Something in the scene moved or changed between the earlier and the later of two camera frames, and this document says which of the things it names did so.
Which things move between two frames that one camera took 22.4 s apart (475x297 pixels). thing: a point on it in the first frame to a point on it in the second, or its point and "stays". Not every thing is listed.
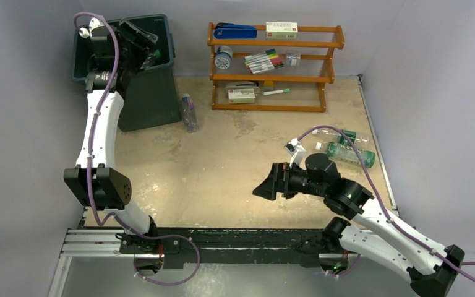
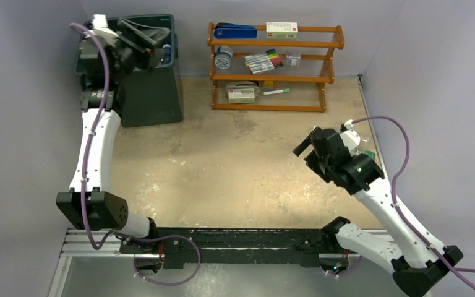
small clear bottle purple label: x=189 y=113 to x=167 y=54
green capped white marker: x=276 y=91 stays
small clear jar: x=292 y=59 stays
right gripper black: x=284 y=180 to x=314 y=146
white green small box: x=281 y=30 stays
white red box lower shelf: x=241 y=96 stays
